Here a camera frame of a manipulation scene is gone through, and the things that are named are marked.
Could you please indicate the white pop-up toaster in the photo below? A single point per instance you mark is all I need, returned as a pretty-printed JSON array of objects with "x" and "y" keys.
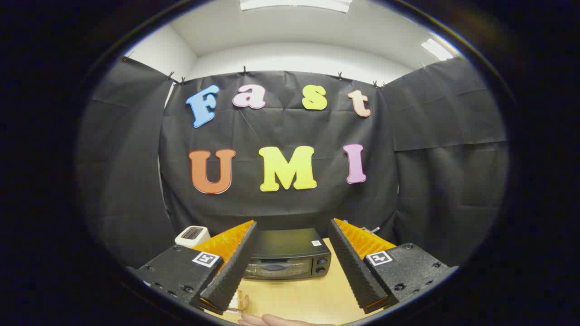
[{"x": 192, "y": 235}]

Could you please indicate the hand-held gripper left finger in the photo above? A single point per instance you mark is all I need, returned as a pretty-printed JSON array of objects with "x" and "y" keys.
[{"x": 233, "y": 267}]

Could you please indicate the long ceiling light panel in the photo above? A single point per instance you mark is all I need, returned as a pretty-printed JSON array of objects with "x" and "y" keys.
[{"x": 294, "y": 4}]

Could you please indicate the black toaster oven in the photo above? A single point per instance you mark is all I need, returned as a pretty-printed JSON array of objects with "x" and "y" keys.
[{"x": 290, "y": 249}]

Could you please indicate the white plastic tray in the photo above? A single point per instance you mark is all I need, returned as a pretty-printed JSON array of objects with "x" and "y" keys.
[{"x": 234, "y": 299}]

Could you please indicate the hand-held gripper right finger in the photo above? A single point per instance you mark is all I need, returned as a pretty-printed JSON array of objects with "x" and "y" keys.
[{"x": 355, "y": 267}]

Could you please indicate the small ceiling light panel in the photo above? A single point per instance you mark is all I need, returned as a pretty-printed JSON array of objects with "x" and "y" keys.
[{"x": 437, "y": 49}]

